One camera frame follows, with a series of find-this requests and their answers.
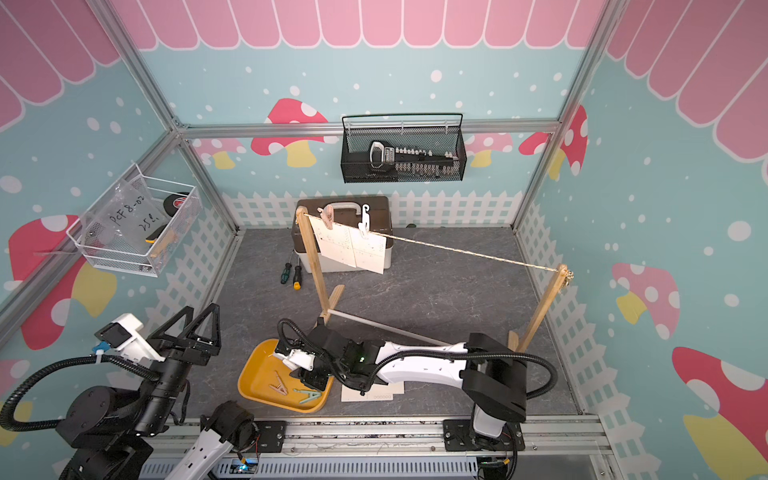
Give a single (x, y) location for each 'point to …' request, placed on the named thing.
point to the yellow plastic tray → (268, 380)
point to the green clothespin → (313, 395)
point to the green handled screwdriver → (286, 271)
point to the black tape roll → (173, 202)
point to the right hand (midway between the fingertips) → (296, 367)
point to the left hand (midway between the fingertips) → (212, 312)
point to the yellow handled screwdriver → (297, 284)
